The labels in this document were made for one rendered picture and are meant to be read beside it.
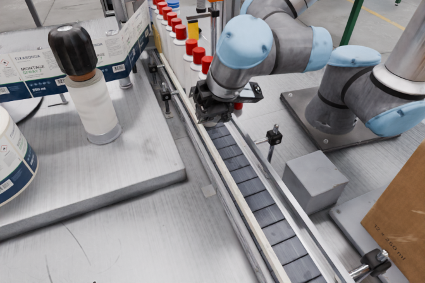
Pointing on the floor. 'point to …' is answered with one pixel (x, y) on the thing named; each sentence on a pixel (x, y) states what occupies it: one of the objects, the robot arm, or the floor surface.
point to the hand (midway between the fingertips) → (214, 115)
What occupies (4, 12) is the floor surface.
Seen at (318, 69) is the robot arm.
